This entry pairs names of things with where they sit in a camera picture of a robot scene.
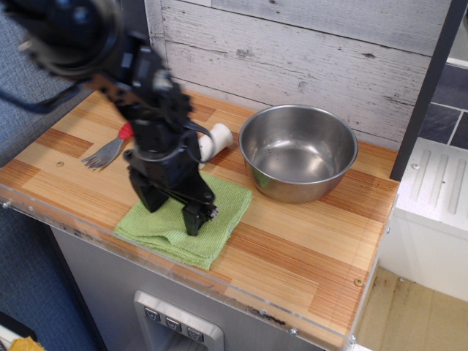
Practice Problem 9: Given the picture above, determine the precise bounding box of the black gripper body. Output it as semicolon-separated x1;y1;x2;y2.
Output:
124;129;219;220

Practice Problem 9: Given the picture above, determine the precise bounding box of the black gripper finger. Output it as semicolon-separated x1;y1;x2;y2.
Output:
129;170;169;212
182;204;212;236

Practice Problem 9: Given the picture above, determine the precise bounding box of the green towel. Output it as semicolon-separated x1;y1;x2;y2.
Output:
113;173;252;270

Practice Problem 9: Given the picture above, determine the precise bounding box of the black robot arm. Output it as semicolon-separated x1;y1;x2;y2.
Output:
1;1;218;235

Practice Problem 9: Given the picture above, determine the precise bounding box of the clear acrylic counter guard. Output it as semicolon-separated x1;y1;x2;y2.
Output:
1;171;398;350

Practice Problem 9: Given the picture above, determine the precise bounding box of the yellow object at corner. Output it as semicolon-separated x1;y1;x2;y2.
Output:
9;337;45;351

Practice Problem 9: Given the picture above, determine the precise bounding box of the white plastic spool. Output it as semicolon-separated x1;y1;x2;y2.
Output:
198;124;233;169

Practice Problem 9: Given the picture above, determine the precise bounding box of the silver toy fridge dispenser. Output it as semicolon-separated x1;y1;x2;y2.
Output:
133;290;224;350

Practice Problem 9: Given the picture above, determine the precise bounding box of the stainless steel bowl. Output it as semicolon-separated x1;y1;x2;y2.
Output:
238;105;358;203

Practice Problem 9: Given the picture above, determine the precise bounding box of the white toy sink unit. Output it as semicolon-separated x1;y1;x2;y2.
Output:
380;138;467;301

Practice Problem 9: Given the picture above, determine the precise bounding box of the red handled metal fork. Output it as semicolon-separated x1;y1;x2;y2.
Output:
81;122;133;170

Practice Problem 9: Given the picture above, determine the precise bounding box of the black braided cable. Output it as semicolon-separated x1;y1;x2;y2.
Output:
0;86;83;113

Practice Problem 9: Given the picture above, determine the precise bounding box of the dark vertical post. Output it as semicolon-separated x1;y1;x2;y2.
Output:
390;0;467;181

